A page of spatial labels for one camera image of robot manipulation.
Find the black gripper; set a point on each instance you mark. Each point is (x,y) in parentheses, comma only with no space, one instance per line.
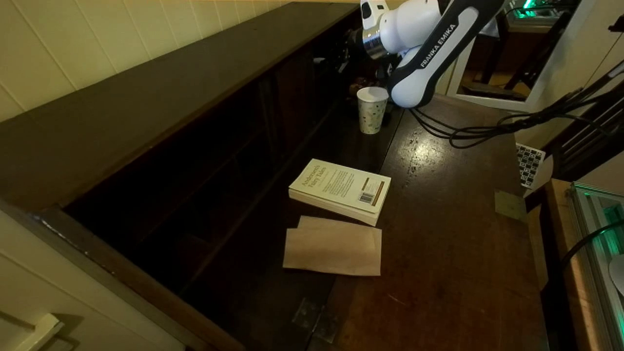
(352,55)

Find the grey marker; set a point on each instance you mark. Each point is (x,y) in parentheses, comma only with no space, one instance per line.
(318,58)

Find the white paper cup with dots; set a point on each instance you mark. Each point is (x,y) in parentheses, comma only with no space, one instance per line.
(371,109)

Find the small brown object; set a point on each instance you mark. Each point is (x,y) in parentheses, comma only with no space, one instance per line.
(356,88)

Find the white paperback book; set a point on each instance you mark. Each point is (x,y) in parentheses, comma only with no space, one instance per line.
(342,187)

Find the brown paper envelope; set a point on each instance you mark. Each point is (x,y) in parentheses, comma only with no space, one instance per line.
(332,250)
(338,220)

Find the black and white checkerboard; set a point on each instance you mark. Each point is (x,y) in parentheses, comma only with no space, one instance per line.
(529,166)

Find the tan sticky note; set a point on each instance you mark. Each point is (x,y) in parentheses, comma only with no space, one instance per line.
(510,205)

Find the dark wooden secretary desk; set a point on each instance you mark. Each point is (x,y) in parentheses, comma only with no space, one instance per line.
(129,129)

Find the light wooden side table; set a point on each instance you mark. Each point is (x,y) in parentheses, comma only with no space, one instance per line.
(558,259)

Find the white wooden trim piece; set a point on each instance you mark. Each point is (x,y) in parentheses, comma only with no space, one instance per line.
(32,331)

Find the dark slanted frame bar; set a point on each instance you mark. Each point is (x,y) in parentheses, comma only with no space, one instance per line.
(586,146)

